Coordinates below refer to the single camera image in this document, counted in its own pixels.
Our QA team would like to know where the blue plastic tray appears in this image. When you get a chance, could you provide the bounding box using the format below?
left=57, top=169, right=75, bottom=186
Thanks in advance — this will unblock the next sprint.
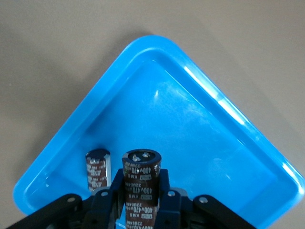
left=13, top=35, right=305, bottom=229

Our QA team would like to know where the dark brown electrolytic capacitor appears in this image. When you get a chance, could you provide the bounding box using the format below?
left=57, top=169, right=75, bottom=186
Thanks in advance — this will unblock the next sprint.
left=85, top=148, right=112, bottom=193
left=122, top=148, right=163, bottom=229

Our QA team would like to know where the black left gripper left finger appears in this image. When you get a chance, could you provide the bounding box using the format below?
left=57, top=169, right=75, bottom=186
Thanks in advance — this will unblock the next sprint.
left=7, top=168, right=126, bottom=229

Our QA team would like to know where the brown table mat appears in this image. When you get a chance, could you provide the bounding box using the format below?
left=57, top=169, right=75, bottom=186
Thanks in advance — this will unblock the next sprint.
left=0, top=0, right=305, bottom=229

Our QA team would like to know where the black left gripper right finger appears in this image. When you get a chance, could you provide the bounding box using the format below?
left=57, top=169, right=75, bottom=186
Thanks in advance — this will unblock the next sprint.
left=154, top=168, right=263, bottom=229

